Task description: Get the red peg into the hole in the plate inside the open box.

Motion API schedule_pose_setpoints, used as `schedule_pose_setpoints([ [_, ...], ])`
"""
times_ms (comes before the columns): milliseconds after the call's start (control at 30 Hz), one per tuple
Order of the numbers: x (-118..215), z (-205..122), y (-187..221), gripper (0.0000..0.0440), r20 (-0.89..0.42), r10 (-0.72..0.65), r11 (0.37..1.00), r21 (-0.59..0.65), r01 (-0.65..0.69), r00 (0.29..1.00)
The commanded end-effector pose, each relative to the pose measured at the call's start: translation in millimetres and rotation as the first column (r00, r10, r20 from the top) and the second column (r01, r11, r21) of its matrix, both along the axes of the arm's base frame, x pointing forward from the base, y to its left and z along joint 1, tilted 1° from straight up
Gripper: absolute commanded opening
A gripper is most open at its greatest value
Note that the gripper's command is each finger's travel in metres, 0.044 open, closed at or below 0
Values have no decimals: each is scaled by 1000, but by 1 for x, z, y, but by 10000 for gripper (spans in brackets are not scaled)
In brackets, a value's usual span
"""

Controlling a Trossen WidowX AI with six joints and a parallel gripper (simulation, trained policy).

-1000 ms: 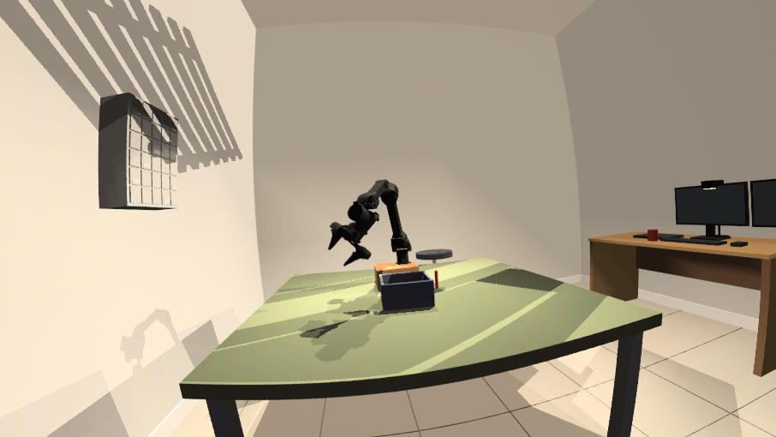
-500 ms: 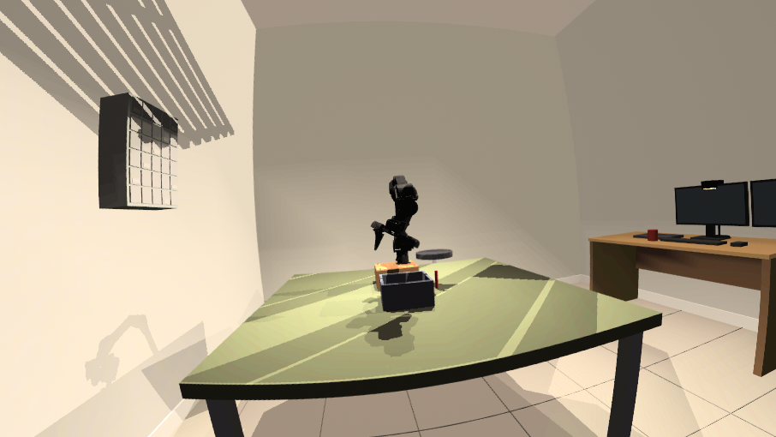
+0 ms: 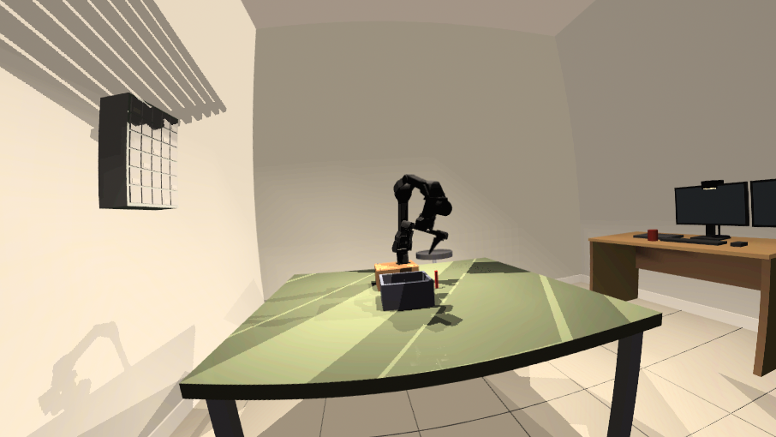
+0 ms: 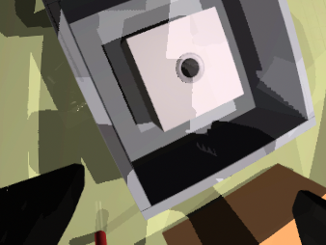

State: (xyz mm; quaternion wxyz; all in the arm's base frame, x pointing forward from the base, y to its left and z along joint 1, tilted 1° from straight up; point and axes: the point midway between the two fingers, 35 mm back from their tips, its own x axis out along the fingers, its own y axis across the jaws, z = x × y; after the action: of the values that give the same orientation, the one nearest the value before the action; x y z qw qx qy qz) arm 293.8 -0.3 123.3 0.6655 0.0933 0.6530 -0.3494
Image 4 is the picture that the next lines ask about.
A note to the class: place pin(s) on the dark red peg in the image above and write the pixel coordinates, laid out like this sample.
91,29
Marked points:
100,238

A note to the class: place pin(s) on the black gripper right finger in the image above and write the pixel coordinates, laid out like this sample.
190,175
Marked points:
309,212

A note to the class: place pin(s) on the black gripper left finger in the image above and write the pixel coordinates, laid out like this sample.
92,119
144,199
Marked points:
37,211

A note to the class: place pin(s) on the white square plate with hole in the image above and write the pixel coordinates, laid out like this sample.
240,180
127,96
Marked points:
183,68

